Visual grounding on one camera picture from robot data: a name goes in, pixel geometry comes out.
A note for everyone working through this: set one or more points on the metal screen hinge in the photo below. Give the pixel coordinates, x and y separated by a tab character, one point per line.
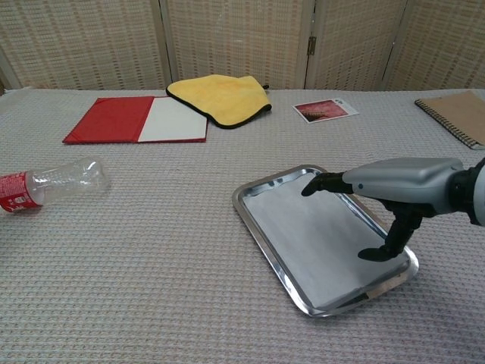
311	45

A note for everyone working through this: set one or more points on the white paper sheet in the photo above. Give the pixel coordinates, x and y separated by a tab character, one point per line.
314	242

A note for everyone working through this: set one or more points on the white sheet inside folder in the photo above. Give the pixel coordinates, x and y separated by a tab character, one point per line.
174	121

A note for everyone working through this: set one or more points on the beige woven folding screen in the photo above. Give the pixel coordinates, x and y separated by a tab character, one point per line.
235	41

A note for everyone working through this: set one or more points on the brown spiral notebook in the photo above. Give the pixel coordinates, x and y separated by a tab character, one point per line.
454	112

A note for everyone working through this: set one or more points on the black and silver right hand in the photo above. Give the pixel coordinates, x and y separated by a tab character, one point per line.
405	182

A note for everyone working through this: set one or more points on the yellow cloth with black trim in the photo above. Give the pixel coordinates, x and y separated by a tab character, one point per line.
223	98

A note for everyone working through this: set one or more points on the red folder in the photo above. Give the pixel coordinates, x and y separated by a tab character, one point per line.
110	119

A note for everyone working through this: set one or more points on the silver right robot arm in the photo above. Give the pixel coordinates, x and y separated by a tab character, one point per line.
471	193

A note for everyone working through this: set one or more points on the silver metal tray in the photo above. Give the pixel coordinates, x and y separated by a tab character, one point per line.
280	178

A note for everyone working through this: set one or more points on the clear bottle with red label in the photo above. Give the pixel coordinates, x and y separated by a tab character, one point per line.
64	182

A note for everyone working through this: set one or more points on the white woven tablecloth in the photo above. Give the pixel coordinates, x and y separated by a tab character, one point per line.
151	265

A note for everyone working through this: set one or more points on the photo card with red picture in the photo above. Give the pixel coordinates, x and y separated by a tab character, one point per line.
322	110

